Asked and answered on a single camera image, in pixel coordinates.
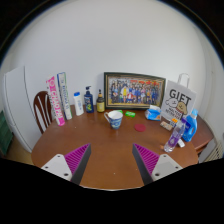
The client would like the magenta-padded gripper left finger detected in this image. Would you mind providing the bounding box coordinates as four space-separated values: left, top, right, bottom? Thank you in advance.
40 143 92 186

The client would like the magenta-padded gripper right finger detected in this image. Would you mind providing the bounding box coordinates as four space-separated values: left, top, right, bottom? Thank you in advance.
131 143 184 186

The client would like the clear purple-capped water bottle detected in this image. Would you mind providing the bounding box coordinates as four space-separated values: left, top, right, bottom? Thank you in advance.
163 120 186 154

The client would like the flat round red coaster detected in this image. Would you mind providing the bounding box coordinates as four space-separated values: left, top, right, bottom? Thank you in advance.
134 123 147 133

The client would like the orange puzzle cube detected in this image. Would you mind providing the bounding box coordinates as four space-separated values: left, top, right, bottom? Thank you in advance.
169 117 179 128

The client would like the blue tissue pack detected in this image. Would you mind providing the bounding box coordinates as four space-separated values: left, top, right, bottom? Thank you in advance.
144 104 162 122

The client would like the blue detergent bottle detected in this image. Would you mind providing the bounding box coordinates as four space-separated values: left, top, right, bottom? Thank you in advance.
181 108 199 143

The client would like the blue patterned white mug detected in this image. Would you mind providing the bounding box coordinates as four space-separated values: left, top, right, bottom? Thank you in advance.
103 110 124 130

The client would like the white bottle with blue cap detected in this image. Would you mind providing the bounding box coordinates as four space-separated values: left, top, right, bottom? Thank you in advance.
73 91 85 117

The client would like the brown wooden chair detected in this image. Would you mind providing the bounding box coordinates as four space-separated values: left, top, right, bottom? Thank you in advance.
33 90 56 135

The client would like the dark blue pump bottle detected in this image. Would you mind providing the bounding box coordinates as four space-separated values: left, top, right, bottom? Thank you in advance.
83 85 95 114

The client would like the long pink box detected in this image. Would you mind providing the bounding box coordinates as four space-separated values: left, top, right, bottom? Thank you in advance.
45 75 66 127

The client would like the amber pump bottle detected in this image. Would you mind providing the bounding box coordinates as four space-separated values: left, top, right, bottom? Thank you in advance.
96 88 106 113

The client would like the white radiator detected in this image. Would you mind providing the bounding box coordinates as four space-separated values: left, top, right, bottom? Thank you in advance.
199 138 224 164

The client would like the long green and white box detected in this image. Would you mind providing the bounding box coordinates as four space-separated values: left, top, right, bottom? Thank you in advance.
56 71 73 121

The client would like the white printed paper gift bag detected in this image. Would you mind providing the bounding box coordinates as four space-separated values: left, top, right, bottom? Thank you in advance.
160 72 198 123

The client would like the framed group photo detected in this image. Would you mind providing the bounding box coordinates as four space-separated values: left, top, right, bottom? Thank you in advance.
103 71 167 111

